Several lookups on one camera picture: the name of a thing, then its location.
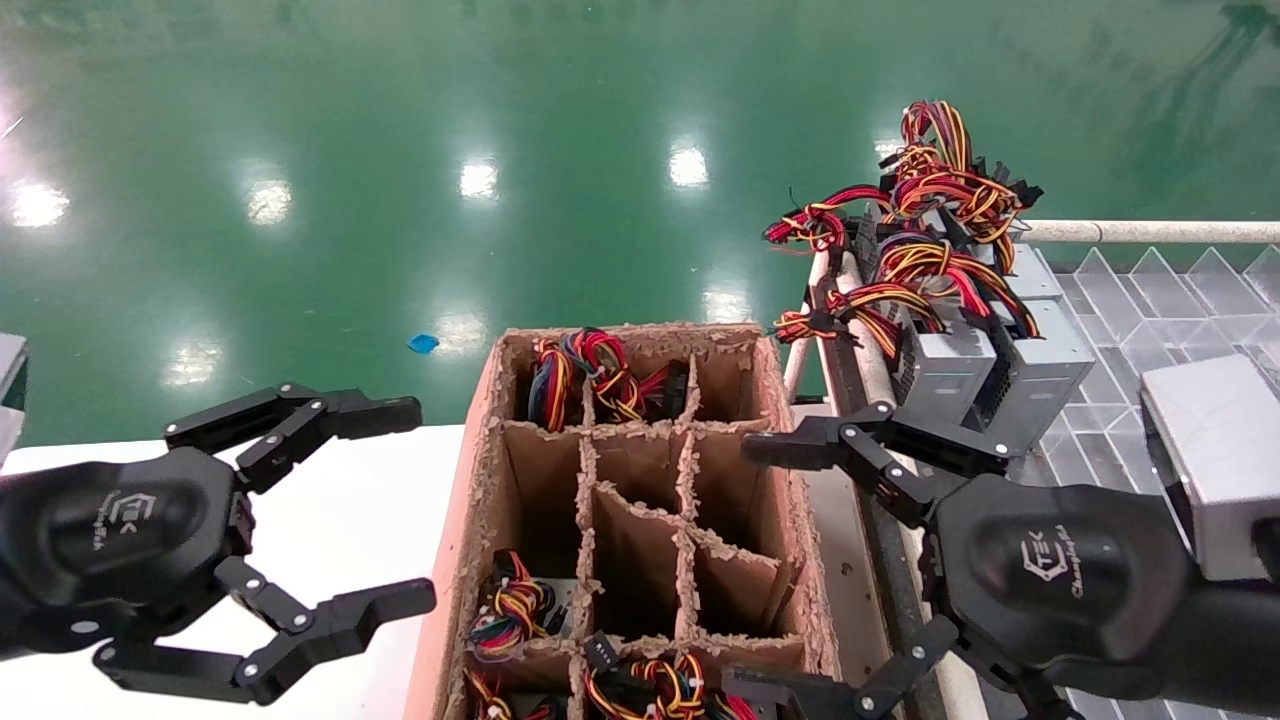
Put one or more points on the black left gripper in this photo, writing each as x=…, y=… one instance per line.
x=120, y=540

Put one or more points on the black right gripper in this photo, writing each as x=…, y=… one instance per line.
x=1060, y=570

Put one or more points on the blue scrap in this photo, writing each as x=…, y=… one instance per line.
x=423, y=344

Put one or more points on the brown divided cardboard box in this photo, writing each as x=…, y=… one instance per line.
x=640, y=470

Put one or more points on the grey metal block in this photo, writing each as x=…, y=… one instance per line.
x=10, y=400

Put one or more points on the beige conveyor side rail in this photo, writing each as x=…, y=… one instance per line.
x=868, y=385

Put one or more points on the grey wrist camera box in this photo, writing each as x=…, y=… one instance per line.
x=1220, y=450

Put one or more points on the white horizontal pipe rail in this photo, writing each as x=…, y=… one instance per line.
x=1150, y=232

